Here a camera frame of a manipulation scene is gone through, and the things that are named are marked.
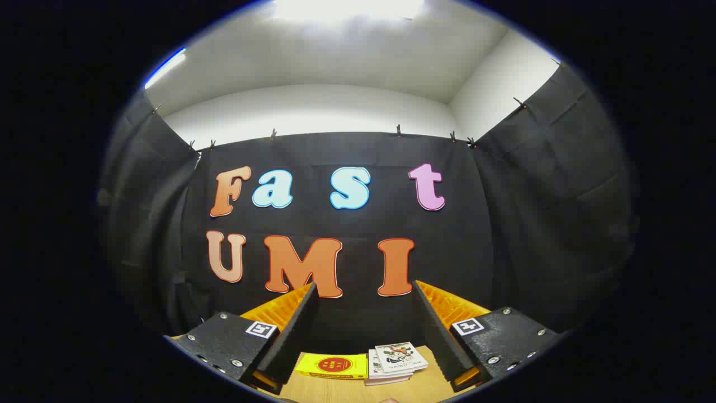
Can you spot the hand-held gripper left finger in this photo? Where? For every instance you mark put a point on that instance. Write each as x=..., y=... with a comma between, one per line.
x=293, y=341

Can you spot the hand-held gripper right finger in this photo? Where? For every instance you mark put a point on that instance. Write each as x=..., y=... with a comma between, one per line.
x=436, y=336

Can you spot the yellow book with red circle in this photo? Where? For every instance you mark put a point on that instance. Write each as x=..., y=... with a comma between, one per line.
x=335, y=365

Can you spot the maroon edged book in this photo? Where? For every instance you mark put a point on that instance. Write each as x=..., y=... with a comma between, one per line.
x=386, y=383

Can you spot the black backdrop cloth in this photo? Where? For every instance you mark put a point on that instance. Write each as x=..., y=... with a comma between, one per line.
x=503, y=252

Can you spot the ceiling light strip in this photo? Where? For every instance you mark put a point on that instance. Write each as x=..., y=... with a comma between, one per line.
x=165, y=68

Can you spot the ceiling light panel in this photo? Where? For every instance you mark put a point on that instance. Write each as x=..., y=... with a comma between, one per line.
x=347, y=8

